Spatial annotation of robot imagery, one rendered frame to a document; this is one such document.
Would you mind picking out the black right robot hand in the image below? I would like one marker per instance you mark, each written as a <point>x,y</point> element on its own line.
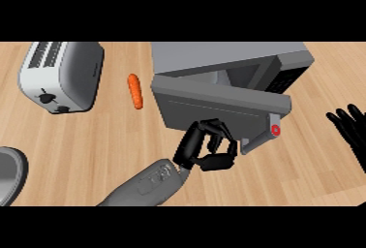
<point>353,129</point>

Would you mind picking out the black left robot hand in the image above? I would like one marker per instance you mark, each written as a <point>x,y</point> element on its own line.
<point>192,147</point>

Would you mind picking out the grey microwave door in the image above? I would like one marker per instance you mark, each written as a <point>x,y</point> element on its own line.
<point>209,103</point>

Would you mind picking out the grey microwave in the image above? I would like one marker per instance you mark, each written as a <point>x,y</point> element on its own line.
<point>214,58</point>

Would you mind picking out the orange carrot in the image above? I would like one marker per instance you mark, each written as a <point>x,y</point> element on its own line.
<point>134,91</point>

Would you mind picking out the white toaster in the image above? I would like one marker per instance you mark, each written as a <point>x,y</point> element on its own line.
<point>71,77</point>

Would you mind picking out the grey round plate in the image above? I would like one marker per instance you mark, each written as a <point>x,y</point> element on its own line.
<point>9,174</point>

